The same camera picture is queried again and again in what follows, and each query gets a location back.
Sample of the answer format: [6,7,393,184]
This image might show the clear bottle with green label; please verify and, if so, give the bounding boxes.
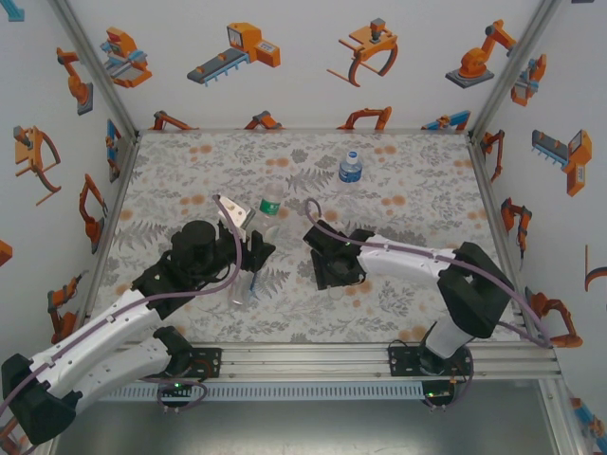
[257,182,287,241]

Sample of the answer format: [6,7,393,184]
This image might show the clear bottle with narrow label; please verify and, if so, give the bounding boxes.
[229,269,261,313]

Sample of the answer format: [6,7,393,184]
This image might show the clear bottle with blue label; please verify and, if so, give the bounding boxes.
[337,149,364,195]

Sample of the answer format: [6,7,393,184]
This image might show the floral table mat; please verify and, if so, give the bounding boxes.
[84,131,535,346]

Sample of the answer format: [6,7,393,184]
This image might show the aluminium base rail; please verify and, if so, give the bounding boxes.
[113,341,563,383]

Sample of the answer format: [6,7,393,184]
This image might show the aluminium side frame rail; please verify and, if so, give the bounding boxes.
[78,132,143,328]
[467,132,540,343]

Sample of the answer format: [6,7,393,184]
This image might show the slotted grey cable duct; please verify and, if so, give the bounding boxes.
[97,382,428,403]

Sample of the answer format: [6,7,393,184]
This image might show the aluminium rear frame rail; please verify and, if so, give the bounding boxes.
[137,126,473,137]

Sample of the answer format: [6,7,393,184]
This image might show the aluminium frame post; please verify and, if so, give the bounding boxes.
[468,0,563,139]
[539,378,588,455]
[26,433,65,455]
[46,0,142,138]

